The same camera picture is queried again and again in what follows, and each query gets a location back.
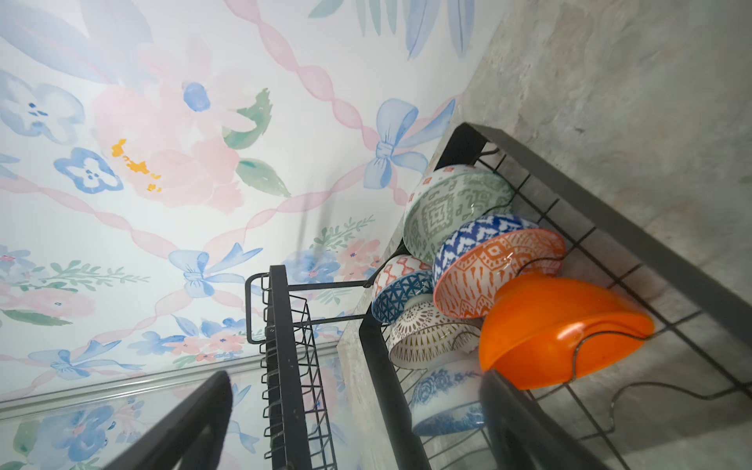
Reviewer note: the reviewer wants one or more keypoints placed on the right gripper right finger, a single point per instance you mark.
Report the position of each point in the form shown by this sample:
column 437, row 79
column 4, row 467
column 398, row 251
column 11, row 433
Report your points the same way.
column 523, row 436

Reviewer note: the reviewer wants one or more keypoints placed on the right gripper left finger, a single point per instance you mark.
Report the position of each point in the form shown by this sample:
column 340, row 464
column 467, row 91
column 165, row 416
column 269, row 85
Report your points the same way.
column 189, row 437

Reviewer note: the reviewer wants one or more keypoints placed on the blue floral bowl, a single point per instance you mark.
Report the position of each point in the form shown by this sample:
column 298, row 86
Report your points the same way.
column 446, row 399

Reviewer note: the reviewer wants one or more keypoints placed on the orange bowl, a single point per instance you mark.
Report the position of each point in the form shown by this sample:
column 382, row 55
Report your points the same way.
column 552, row 329

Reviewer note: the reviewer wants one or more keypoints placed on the brown white patterned bowl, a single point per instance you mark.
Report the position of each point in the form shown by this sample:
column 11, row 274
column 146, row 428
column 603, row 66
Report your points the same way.
column 423, row 334

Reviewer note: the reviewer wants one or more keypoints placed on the red patterned bowl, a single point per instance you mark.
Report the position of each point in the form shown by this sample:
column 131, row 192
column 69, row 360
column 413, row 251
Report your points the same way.
column 483, row 255

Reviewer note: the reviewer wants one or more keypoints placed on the black wire dish rack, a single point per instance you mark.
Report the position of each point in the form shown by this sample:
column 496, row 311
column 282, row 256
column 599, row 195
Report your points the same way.
column 299, row 427

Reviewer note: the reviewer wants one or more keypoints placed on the dark blue patterned bowl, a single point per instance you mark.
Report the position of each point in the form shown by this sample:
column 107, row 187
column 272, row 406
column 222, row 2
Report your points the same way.
column 402, row 278

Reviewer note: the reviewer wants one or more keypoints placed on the green patterned bowl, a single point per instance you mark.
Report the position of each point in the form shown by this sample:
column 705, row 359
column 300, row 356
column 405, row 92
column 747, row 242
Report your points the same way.
column 445, row 200

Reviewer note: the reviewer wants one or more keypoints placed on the left corner aluminium profile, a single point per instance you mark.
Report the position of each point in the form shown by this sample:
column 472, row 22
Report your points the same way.
column 125, row 387

